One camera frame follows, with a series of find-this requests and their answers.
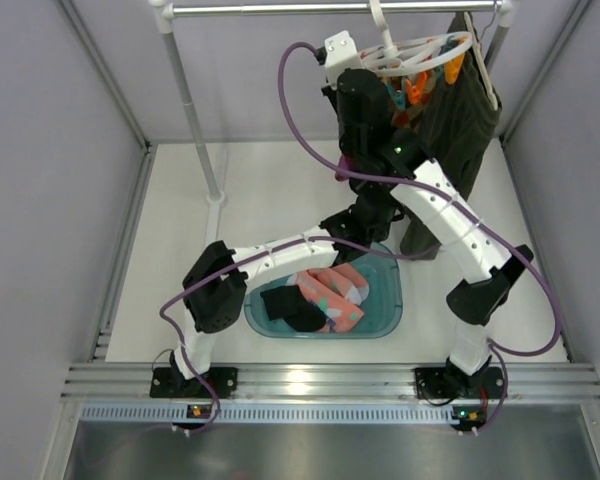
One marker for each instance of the white clothes rack frame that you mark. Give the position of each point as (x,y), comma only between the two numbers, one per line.
(165,14)

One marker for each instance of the pink patterned sock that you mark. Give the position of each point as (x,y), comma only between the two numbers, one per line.
(342,312)
(327,284)

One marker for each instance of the white clothes hanger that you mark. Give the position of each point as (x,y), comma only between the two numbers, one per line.
(485,65)

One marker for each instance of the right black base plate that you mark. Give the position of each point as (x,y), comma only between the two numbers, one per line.
(432,382)

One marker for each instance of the olive green shorts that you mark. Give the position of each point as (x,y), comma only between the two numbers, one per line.
(457,121)

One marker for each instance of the aluminium mounting rail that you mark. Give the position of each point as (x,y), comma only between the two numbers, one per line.
(336,394)

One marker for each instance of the white round clip hanger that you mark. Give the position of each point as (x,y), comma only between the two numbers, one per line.
(412,57)

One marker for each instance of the purple orange argyle sock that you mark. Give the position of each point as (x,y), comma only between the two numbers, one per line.
(344,165)

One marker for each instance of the teal plastic basin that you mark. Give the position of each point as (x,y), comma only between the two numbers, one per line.
(382,308)

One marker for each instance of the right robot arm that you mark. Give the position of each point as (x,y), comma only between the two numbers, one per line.
(393,170)

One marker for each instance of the black sock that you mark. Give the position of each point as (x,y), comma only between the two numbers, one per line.
(287,303)

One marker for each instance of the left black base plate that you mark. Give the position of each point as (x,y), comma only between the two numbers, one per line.
(170,384)

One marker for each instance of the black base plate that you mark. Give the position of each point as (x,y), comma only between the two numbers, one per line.
(432,382)
(170,384)

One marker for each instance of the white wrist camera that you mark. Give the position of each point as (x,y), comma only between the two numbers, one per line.
(383,219)
(341,54)

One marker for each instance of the orange clothes peg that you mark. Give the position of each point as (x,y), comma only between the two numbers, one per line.
(452,69)

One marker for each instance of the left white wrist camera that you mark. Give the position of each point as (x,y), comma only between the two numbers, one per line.
(383,219)

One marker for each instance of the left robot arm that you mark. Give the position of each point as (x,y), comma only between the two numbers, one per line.
(216,286)

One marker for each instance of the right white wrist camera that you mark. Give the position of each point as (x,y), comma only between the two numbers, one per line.
(341,54)

